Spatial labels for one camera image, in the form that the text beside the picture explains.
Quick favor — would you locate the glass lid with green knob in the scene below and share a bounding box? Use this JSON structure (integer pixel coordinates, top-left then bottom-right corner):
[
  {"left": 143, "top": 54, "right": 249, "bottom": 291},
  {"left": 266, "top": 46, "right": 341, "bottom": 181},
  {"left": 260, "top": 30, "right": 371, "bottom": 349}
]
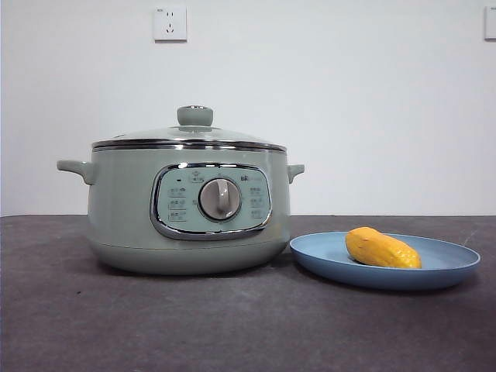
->
[{"left": 91, "top": 105, "right": 287, "bottom": 153}]

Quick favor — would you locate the yellow corn cob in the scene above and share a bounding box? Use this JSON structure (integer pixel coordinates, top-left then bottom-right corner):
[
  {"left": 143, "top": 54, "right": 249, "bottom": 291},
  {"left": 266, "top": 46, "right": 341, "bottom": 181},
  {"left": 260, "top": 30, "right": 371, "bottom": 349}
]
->
[{"left": 344, "top": 226, "right": 423, "bottom": 270}]

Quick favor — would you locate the blue round plate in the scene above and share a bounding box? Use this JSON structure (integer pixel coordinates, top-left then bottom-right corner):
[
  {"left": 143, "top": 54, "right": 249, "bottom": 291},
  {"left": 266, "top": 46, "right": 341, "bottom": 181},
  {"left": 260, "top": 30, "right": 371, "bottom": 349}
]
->
[{"left": 289, "top": 231, "right": 482, "bottom": 291}]

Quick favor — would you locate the pale green electric steamer pot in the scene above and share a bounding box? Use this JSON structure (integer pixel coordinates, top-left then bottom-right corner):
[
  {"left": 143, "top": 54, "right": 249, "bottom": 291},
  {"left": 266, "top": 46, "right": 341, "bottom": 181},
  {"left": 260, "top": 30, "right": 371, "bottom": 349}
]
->
[{"left": 56, "top": 146, "right": 306, "bottom": 277}]

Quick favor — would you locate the white wall socket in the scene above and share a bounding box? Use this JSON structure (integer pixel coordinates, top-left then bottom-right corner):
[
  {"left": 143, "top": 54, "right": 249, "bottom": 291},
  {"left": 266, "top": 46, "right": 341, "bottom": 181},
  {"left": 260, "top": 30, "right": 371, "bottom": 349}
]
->
[{"left": 153, "top": 5, "right": 188, "bottom": 43}]

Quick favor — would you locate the white wall switch plate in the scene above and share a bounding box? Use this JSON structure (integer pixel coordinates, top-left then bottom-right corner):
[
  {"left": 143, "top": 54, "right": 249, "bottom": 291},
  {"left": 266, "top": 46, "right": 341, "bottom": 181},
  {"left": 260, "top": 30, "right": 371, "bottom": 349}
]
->
[{"left": 484, "top": 5, "right": 496, "bottom": 41}]

